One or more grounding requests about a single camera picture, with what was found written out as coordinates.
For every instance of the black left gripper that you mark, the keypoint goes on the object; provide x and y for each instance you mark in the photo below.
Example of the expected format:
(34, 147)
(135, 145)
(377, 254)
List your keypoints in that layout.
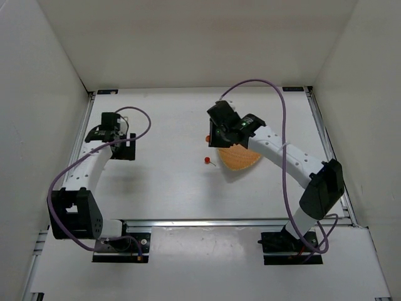
(126, 150)

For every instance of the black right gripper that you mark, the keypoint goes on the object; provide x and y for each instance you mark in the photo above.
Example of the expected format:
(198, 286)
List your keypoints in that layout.
(214, 138)

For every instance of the single fake red cherry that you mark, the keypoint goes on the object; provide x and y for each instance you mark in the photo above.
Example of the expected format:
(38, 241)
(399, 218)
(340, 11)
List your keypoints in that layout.
(207, 160)

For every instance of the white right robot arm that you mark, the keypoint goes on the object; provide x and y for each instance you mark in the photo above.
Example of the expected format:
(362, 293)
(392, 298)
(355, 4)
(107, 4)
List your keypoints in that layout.
(322, 181)

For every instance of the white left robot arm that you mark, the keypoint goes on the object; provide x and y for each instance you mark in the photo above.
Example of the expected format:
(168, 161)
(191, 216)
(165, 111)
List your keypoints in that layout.
(74, 204)

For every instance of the woven bamboo fruit basket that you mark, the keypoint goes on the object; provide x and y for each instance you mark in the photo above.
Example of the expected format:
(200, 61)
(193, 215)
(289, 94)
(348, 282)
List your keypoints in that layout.
(237, 157)

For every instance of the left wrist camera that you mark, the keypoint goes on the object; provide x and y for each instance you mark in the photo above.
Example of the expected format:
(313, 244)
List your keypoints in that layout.
(123, 122)

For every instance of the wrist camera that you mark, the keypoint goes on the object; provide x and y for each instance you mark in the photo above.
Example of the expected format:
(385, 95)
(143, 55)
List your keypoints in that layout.
(225, 105)
(123, 122)

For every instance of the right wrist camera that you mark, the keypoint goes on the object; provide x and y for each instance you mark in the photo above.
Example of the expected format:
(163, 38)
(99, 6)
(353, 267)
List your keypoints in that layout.
(225, 105)

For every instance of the black left corner bracket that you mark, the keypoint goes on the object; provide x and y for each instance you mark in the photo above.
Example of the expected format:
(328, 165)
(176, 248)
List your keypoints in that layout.
(107, 92)

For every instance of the black corner bracket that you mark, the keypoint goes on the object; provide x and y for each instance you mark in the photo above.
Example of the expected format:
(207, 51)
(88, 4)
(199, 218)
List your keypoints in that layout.
(293, 89)
(107, 92)

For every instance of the black right corner bracket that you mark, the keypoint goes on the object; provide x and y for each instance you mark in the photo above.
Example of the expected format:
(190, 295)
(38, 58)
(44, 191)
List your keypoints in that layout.
(293, 89)

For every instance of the front aluminium frame rail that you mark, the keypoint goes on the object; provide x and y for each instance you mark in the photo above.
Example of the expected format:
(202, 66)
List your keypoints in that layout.
(208, 223)

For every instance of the aluminium frame rail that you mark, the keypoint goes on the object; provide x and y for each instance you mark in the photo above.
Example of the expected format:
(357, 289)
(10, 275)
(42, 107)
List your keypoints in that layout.
(43, 231)
(329, 150)
(208, 223)

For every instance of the right aluminium frame rail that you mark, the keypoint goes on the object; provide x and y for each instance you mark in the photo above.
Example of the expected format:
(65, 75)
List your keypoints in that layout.
(329, 150)

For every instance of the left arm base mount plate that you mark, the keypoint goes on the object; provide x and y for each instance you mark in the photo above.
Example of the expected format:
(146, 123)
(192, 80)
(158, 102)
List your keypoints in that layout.
(134, 247)

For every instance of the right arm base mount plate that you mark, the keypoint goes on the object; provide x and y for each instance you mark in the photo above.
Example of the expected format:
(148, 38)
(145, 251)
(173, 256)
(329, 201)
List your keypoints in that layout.
(280, 249)

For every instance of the left aluminium frame rail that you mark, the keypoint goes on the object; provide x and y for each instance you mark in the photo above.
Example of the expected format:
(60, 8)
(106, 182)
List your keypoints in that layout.
(43, 231)

